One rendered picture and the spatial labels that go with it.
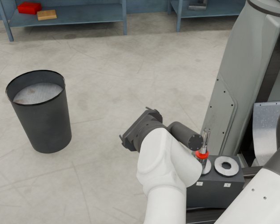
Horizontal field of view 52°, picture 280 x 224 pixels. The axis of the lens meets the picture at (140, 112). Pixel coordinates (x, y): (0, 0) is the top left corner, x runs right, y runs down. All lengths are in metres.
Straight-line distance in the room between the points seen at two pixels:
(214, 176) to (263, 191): 0.75
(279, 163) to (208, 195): 0.82
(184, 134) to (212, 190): 0.60
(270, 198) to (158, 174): 0.21
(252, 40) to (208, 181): 0.69
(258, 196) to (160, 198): 0.17
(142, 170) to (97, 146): 2.22
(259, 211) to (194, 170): 0.25
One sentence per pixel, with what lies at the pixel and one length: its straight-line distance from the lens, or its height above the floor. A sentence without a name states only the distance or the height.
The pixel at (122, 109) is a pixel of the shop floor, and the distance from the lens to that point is 3.06.
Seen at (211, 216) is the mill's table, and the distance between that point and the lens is 1.22.
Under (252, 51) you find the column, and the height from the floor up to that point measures 1.36.
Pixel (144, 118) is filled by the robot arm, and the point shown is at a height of 1.53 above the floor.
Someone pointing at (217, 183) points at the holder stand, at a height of 1.14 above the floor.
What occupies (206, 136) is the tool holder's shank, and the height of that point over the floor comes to 1.33.
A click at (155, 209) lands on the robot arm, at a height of 1.62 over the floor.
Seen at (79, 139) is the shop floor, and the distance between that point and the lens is 2.80.
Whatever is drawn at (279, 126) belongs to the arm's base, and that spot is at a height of 1.76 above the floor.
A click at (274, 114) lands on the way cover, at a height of 1.07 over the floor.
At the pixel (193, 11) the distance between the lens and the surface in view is 4.78.
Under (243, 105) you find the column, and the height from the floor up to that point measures 1.09.
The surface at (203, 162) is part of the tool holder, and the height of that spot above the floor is 1.21.
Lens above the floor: 2.02
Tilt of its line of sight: 42 degrees down
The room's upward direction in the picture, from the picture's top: straight up
